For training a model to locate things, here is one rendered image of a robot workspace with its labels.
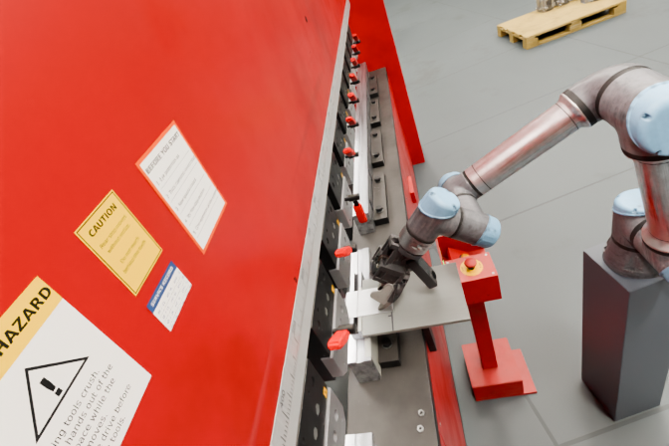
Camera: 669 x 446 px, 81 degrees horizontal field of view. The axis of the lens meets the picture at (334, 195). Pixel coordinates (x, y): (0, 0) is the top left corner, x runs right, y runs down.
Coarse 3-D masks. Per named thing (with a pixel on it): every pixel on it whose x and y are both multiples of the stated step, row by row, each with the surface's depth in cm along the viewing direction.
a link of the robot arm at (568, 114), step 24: (600, 72) 79; (576, 96) 82; (552, 120) 85; (576, 120) 83; (504, 144) 90; (528, 144) 87; (552, 144) 87; (480, 168) 92; (504, 168) 90; (456, 192) 93; (480, 192) 94
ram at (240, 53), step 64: (0, 0) 25; (64, 0) 30; (128, 0) 38; (192, 0) 50; (256, 0) 75; (320, 0) 146; (0, 64) 24; (64, 64) 29; (128, 64) 36; (192, 64) 47; (256, 64) 67; (320, 64) 118; (0, 128) 23; (64, 128) 28; (128, 128) 34; (192, 128) 43; (256, 128) 60; (320, 128) 98; (0, 192) 23; (64, 192) 26; (128, 192) 32; (256, 192) 55; (0, 256) 22; (64, 256) 25; (192, 256) 38; (256, 256) 50; (128, 320) 29; (192, 320) 36; (256, 320) 46; (192, 384) 34; (256, 384) 43
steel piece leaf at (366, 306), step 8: (376, 288) 107; (360, 296) 107; (368, 296) 106; (360, 304) 105; (368, 304) 104; (376, 304) 103; (392, 304) 101; (360, 312) 103; (368, 312) 102; (376, 312) 101; (384, 312) 100
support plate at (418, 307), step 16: (448, 272) 103; (368, 288) 108; (416, 288) 103; (432, 288) 101; (448, 288) 99; (400, 304) 101; (416, 304) 99; (432, 304) 97; (448, 304) 96; (464, 304) 94; (368, 320) 100; (384, 320) 99; (400, 320) 97; (416, 320) 95; (432, 320) 94; (448, 320) 92; (464, 320) 91; (368, 336) 97
